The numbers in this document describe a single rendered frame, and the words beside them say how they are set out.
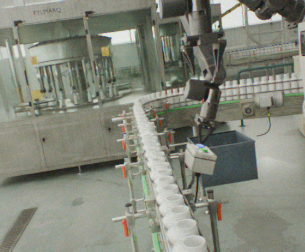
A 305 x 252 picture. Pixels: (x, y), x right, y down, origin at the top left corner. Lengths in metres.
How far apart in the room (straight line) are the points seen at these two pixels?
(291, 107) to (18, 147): 3.54
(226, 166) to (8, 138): 3.70
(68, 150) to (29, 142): 0.53
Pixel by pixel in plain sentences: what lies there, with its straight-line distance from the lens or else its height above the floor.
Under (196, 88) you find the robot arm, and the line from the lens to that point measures 1.21.
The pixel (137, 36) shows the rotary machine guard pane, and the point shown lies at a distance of 4.80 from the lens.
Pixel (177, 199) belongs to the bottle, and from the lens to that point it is 0.74.
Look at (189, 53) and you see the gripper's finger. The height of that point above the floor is 1.45.
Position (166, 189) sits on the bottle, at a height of 1.15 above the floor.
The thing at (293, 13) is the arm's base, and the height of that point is 1.54.
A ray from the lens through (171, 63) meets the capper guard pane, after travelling 6.74.
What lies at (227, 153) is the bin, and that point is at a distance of 1.90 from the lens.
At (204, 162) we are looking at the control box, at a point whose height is 1.08.
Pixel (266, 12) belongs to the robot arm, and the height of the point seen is 1.56.
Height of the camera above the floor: 1.45
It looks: 11 degrees down
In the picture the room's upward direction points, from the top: 8 degrees counter-clockwise
